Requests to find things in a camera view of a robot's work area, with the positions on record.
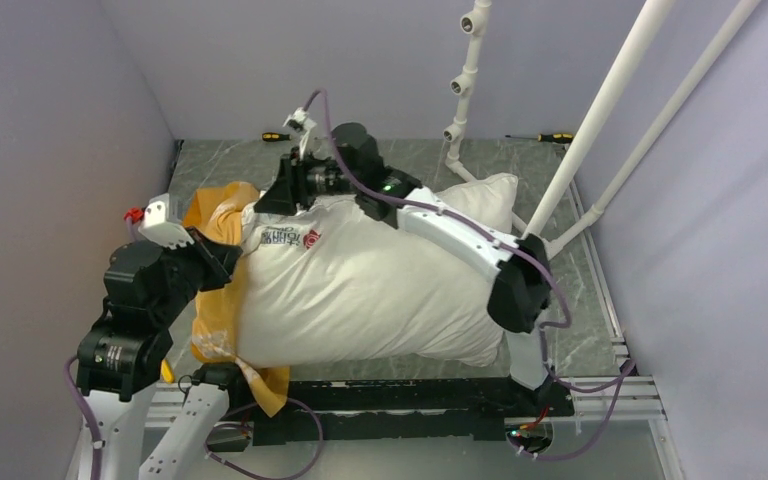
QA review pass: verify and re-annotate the white pvc pipe frame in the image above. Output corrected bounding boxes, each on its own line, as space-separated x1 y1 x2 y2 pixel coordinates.
442 0 763 261

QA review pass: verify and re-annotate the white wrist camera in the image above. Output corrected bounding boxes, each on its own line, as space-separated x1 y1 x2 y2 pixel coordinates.
283 107 317 159
138 193 194 250

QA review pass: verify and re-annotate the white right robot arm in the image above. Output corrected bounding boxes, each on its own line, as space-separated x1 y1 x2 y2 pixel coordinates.
254 118 556 415

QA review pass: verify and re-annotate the yellow black screwdriver left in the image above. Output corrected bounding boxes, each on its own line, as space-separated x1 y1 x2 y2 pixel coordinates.
261 132 311 143

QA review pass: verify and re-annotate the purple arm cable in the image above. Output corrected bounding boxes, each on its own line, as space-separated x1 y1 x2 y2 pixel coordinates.
62 356 104 480
301 88 637 463

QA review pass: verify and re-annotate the aluminium table edge rail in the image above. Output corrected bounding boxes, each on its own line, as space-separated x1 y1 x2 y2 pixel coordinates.
556 182 667 425

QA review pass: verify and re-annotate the white pillow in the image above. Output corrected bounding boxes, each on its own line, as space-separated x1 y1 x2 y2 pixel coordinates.
236 196 503 368

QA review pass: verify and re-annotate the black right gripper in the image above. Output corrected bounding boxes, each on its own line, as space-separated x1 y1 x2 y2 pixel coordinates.
253 149 361 218

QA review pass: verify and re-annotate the yellow screwdriver near base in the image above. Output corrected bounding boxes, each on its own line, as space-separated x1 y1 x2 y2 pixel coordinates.
160 359 176 384

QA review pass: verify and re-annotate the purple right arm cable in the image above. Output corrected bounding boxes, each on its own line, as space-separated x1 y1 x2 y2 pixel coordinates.
301 88 637 463

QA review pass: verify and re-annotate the yellow black screwdriver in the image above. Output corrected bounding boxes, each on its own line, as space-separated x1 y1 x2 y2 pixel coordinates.
261 132 311 143
506 132 574 145

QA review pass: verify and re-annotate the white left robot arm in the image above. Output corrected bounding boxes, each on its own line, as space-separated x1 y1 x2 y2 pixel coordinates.
66 227 248 479

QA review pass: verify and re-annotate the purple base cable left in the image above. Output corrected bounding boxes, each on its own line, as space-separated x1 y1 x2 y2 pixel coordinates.
202 397 324 480

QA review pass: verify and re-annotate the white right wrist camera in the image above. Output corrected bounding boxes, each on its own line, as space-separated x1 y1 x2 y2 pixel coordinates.
283 107 317 159

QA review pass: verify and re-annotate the yellow black screwdriver right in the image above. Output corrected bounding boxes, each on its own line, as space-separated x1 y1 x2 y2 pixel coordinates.
506 132 574 145

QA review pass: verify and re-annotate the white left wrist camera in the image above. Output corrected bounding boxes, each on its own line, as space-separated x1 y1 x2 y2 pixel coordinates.
138 193 194 250

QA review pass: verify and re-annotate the yellow pillowcase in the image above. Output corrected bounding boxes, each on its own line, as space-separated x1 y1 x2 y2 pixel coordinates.
183 182 290 417

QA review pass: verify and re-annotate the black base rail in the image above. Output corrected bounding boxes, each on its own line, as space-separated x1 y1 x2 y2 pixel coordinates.
227 377 573 446

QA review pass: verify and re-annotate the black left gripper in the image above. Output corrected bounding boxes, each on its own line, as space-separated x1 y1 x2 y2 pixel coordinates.
152 224 244 323

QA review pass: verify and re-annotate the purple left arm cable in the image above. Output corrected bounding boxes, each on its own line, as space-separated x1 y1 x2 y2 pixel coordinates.
62 356 104 480

